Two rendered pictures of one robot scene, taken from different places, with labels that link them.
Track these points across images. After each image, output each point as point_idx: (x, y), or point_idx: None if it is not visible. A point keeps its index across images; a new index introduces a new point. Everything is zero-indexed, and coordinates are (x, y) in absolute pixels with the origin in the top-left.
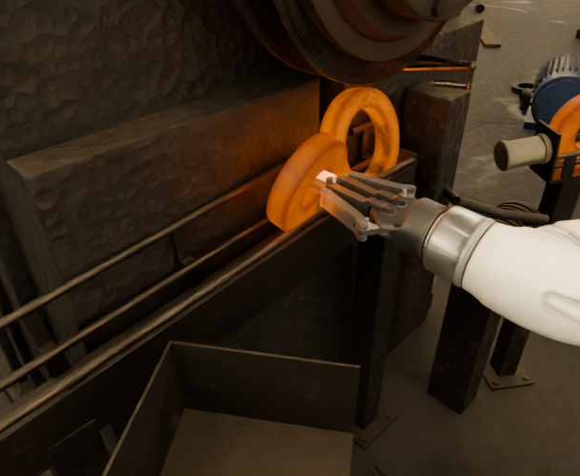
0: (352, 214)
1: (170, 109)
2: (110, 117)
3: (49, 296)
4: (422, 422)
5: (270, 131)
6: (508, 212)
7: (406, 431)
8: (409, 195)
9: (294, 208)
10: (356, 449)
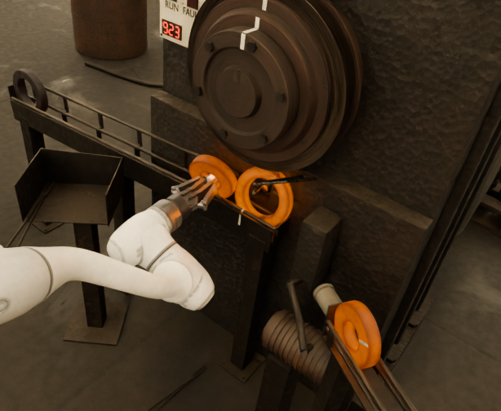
0: (179, 184)
1: None
2: (191, 100)
3: (143, 131)
4: (241, 399)
5: (229, 151)
6: (299, 322)
7: (233, 388)
8: (201, 204)
9: (195, 175)
10: (217, 359)
